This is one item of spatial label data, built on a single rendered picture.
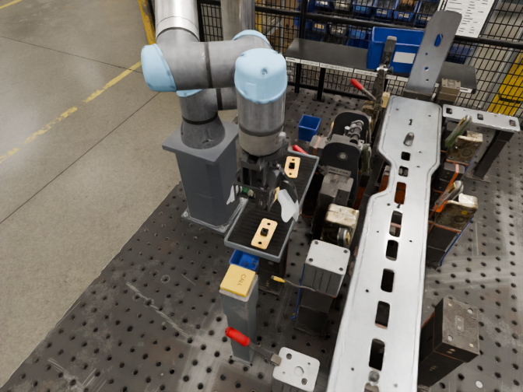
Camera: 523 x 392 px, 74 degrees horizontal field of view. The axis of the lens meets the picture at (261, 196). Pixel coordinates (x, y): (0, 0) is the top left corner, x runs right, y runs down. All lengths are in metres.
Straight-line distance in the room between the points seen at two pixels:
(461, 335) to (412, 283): 0.16
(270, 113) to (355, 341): 0.59
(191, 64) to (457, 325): 0.81
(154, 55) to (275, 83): 0.21
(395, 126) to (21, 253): 2.26
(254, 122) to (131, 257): 0.99
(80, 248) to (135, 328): 1.27
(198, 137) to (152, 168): 1.69
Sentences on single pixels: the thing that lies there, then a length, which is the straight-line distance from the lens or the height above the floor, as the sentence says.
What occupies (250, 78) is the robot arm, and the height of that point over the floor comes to 1.60.
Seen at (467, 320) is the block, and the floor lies 1.03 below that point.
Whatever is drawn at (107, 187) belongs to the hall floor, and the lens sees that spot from 2.78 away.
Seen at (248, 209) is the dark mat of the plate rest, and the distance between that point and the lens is 0.89.
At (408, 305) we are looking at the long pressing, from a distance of 1.00.
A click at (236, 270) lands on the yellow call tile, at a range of 0.79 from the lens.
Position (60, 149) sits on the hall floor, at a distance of 3.29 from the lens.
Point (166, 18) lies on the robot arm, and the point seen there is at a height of 1.61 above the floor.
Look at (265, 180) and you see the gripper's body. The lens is 0.63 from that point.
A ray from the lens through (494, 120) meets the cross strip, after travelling 1.73.
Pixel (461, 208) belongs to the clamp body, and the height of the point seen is 1.03.
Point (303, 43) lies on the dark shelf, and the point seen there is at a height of 1.03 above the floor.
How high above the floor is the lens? 1.84
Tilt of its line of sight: 48 degrees down
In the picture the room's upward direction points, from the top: straight up
